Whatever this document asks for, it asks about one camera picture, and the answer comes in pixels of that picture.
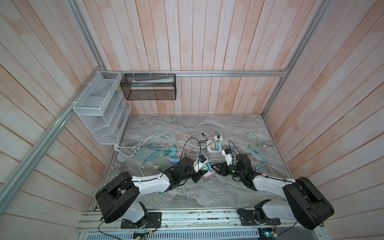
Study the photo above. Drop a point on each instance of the pink charger on blue strip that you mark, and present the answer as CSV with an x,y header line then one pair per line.
x,y
179,153

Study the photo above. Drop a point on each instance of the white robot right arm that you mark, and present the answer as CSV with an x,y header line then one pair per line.
x,y
302,201

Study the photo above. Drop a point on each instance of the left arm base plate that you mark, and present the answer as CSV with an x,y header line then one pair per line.
x,y
141,220

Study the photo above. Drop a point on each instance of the blue power strip cube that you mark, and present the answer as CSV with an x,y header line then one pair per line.
x,y
175,160

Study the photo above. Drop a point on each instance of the white wire mesh shelf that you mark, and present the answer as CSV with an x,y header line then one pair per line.
x,y
103,109

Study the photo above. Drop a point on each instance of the pink power strip cube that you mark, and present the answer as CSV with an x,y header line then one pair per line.
x,y
208,174

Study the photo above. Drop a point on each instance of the white power strip cube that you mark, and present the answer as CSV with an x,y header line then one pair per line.
x,y
215,139

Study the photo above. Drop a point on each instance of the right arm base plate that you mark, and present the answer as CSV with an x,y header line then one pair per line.
x,y
256,217

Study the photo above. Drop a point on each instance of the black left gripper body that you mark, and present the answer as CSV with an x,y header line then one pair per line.
x,y
190,173

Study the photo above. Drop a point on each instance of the black mesh wall basket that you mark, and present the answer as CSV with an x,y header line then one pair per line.
x,y
152,87

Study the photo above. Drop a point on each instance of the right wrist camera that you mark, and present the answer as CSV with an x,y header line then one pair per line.
x,y
228,154

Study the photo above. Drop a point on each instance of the teal USB charger plug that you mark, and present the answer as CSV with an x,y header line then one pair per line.
x,y
209,166

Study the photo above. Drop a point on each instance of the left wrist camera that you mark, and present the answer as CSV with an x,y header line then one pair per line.
x,y
202,159

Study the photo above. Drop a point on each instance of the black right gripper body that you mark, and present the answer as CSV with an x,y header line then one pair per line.
x,y
231,170

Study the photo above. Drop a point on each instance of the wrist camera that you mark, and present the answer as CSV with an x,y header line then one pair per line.
x,y
228,154
202,159

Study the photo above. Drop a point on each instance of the teal charger on blue strip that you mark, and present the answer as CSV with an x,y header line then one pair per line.
x,y
173,151

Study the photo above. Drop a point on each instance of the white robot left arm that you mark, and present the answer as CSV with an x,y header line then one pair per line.
x,y
118,198

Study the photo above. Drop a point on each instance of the aluminium front rail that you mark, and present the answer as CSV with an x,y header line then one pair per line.
x,y
184,219

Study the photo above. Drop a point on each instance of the teal charger on white strip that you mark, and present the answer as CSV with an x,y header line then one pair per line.
x,y
217,146

